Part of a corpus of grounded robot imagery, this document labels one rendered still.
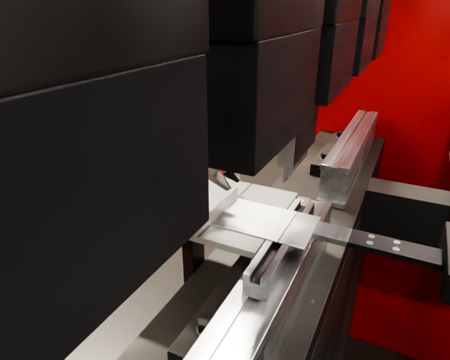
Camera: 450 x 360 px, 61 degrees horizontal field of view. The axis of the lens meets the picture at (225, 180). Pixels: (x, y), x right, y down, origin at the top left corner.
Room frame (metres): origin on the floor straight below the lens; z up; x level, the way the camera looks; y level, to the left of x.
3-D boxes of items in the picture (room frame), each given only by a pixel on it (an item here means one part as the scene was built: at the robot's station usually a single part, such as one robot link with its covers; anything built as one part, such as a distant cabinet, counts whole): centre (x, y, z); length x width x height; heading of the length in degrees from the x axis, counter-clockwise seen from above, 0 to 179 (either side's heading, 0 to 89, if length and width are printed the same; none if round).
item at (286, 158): (0.46, -0.09, 1.13); 0.10 x 0.02 x 0.10; 154
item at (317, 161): (1.02, -0.31, 0.89); 0.30 x 0.05 x 0.03; 154
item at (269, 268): (0.43, -0.08, 0.99); 0.20 x 0.03 x 0.03; 154
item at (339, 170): (0.95, -0.34, 0.92); 0.50 x 0.06 x 0.10; 154
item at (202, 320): (0.36, 0.02, 0.91); 0.03 x 0.03 x 0.02
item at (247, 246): (0.52, 0.04, 1.00); 0.26 x 0.18 x 0.01; 64
